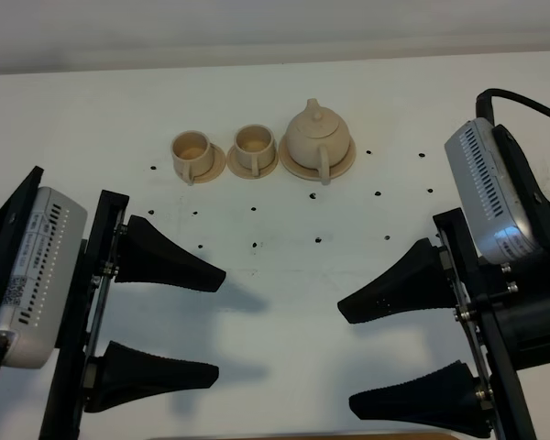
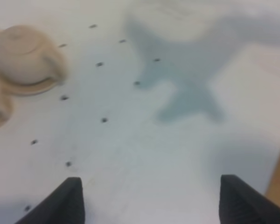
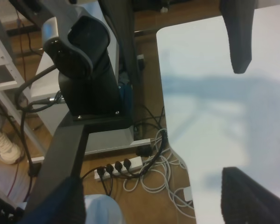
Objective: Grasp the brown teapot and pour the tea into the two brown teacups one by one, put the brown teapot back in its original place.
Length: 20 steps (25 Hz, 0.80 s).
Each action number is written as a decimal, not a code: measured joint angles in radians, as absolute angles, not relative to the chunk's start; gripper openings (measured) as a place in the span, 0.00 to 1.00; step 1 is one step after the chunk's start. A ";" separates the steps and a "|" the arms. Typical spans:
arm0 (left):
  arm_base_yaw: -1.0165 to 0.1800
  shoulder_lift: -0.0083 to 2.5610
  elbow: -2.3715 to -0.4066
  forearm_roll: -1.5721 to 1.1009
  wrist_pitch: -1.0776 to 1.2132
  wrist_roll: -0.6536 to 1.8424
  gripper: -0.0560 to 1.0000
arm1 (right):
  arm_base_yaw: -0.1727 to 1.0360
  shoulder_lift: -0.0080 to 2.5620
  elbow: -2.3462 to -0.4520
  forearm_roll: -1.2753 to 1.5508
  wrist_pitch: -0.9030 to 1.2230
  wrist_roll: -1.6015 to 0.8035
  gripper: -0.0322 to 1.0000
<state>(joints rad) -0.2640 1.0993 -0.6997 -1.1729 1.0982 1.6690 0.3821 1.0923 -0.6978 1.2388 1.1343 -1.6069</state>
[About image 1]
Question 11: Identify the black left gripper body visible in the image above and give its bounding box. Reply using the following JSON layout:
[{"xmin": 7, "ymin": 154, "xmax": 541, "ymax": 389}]
[{"xmin": 39, "ymin": 190, "xmax": 129, "ymax": 439}]

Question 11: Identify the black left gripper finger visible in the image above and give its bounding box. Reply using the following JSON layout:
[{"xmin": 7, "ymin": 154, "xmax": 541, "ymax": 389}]
[
  {"xmin": 84, "ymin": 342, "xmax": 219, "ymax": 413},
  {"xmin": 115, "ymin": 215, "xmax": 226, "ymax": 292}
]

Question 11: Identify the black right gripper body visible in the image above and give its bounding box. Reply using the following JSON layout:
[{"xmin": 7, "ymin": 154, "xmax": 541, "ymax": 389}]
[{"xmin": 434, "ymin": 208, "xmax": 550, "ymax": 439}]

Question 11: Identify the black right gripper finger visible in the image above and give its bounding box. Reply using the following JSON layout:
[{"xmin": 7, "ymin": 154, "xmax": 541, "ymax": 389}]
[
  {"xmin": 337, "ymin": 238, "xmax": 457, "ymax": 324},
  {"xmin": 348, "ymin": 361, "xmax": 491, "ymax": 438}
]

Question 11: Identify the beige teapot with lid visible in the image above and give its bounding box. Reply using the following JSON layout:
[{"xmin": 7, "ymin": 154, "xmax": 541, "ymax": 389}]
[{"xmin": 284, "ymin": 98, "xmax": 352, "ymax": 185}]

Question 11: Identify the round beige teapot saucer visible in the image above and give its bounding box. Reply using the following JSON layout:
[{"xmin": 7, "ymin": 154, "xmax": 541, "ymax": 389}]
[{"xmin": 278, "ymin": 135, "xmax": 357, "ymax": 181}]

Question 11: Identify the beige teacup left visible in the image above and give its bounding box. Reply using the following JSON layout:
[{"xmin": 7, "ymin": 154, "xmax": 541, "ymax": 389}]
[{"xmin": 171, "ymin": 130, "xmax": 214, "ymax": 185}]

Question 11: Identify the beige teacup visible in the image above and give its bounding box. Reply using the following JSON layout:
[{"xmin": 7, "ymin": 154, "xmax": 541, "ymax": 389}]
[
  {"xmin": 171, "ymin": 130, "xmax": 214, "ymax": 185},
  {"xmin": 233, "ymin": 125, "xmax": 276, "ymax": 151}
]

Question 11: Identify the beige saucer under left cup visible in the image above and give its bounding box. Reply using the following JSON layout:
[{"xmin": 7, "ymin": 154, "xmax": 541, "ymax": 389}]
[{"xmin": 173, "ymin": 144, "xmax": 226, "ymax": 185}]

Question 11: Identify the beige saucer under cup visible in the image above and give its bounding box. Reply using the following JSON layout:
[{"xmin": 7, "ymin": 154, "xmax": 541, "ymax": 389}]
[
  {"xmin": 173, "ymin": 144, "xmax": 226, "ymax": 185},
  {"xmin": 226, "ymin": 145, "xmax": 279, "ymax": 180}
]

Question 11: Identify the beige saucer under centre cup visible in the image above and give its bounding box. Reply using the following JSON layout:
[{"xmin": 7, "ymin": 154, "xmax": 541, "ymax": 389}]
[{"xmin": 226, "ymin": 145, "xmax": 279, "ymax": 180}]

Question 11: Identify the beige teacup centre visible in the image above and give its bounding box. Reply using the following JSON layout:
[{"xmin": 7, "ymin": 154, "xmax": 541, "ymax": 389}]
[{"xmin": 233, "ymin": 125, "xmax": 276, "ymax": 151}]

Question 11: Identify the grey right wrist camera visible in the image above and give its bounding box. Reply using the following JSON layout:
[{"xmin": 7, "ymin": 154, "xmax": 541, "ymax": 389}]
[{"xmin": 445, "ymin": 117, "xmax": 542, "ymax": 264}]

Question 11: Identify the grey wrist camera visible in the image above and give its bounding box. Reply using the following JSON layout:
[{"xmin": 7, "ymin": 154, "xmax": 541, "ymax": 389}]
[
  {"xmin": 445, "ymin": 117, "xmax": 542, "ymax": 264},
  {"xmin": 0, "ymin": 187, "xmax": 87, "ymax": 369}
]

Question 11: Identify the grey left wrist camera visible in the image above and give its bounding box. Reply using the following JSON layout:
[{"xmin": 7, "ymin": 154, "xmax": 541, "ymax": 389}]
[{"xmin": 0, "ymin": 187, "xmax": 87, "ymax": 369}]

